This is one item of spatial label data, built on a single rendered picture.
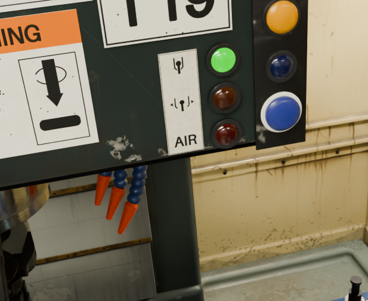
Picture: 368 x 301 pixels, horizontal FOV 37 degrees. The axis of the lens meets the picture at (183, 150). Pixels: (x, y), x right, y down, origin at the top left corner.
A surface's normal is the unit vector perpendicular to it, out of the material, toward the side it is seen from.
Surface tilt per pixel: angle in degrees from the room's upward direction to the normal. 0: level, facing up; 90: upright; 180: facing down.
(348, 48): 90
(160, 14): 90
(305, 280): 0
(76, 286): 90
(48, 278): 92
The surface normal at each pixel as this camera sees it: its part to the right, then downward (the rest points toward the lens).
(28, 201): 0.86, 0.17
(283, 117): 0.18, 0.48
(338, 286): -0.08, -0.88
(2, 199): 0.60, 0.32
